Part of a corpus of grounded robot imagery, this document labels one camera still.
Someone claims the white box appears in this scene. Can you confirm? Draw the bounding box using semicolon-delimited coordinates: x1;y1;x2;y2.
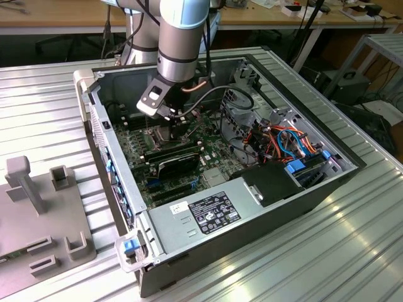
281;3;324;19

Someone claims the grey parts rack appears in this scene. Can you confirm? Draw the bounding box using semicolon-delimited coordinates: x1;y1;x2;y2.
0;155;98;278

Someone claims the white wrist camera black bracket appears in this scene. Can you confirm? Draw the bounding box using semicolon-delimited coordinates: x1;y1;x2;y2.
135;77;168;120

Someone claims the silver chipset heatsink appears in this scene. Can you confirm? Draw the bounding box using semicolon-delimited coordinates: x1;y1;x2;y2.
202;169;228;187

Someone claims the CPU socket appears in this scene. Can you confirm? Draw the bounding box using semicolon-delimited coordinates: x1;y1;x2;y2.
145;123;191;152

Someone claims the black hanging cable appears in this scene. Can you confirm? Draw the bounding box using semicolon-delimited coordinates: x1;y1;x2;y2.
101;4;111;60

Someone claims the blue disk carrier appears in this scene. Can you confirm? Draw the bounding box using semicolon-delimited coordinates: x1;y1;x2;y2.
284;159;328;191

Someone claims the black PC side panel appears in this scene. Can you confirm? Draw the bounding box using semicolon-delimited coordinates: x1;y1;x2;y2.
335;102;398;155

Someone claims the black RAM stick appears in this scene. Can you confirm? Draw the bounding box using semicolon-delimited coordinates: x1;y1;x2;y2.
143;142;198;160
146;146;204;165

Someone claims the aluminium slat side table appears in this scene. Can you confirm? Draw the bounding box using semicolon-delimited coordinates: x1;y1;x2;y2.
324;33;403;100

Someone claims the black RAM slot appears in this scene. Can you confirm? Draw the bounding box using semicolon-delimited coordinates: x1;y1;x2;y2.
121;111;141;125
127;118;149;131

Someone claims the copper coloured cable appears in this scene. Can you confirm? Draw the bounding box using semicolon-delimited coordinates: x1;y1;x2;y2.
181;80;208;94

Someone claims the orange wire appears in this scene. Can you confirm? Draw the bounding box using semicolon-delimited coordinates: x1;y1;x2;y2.
269;125;318;152

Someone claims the pale blue teach pendant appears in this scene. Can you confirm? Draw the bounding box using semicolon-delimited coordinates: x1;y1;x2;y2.
206;12;222;37

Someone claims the red wire bundle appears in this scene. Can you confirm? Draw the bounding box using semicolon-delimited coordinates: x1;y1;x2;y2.
246;128;269;162

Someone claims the brown cardboard box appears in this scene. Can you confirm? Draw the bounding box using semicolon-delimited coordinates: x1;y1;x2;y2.
341;4;370;20

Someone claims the black equipment case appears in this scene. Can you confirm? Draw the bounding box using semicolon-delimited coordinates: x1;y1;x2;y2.
327;70;372;106

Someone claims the black expansion slot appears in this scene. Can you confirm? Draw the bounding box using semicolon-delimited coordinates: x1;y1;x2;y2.
150;181;193;198
154;188;191;207

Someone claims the wooden desk white frame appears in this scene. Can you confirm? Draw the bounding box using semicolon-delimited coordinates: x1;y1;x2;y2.
0;0;400;75

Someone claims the white carton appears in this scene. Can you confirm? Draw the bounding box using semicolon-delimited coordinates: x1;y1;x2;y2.
361;99;403;122

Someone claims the black plastic cover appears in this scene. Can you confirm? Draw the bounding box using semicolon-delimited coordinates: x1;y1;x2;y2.
229;162;305;209

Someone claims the silver disk bay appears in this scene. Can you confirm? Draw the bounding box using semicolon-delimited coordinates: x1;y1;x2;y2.
270;106;360;193

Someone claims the silver power supply with label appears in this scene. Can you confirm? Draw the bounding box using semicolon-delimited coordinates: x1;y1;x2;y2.
147;175;264;256

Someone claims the perforated silver drive cage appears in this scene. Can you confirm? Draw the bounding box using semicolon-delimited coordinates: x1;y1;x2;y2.
219;82;271;141

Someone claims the black camera cable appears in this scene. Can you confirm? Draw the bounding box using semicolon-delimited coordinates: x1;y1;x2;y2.
169;85;255;120

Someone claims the green motherboard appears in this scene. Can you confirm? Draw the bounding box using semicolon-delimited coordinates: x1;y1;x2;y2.
111;105;253;210

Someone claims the blue wire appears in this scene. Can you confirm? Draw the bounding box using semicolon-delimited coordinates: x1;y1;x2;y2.
276;128;309;163

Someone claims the blue plastic latch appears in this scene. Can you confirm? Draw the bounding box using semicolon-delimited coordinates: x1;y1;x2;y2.
123;238;139;257

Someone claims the green RAM stick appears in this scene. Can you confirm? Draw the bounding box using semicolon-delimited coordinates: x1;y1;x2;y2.
0;248;28;264

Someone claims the open black PC case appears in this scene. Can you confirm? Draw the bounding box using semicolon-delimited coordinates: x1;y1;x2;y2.
72;53;368;298

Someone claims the black graphics card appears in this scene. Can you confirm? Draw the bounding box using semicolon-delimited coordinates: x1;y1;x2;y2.
156;153;202;181

